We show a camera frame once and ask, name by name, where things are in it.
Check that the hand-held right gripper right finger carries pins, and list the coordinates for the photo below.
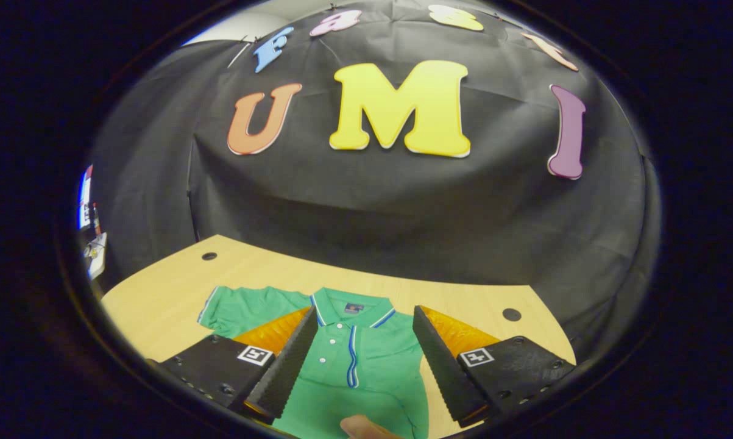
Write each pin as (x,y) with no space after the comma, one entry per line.
(442,372)

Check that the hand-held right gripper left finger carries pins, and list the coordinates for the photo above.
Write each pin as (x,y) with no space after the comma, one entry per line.
(290,366)

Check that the green T-shirt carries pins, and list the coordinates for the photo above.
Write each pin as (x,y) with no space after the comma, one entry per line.
(372,366)

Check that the black table grommet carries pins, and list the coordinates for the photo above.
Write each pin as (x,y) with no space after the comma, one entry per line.
(209,256)
(512,314)

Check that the black backdrop cloth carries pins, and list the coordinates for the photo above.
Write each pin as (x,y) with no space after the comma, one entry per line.
(403,201)

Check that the white side desk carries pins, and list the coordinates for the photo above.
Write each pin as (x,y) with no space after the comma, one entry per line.
(97,256)

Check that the small red object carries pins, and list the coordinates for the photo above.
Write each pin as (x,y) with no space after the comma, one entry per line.
(96,219)

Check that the lit computer monitor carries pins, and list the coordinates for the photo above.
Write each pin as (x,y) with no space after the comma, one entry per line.
(85,198)

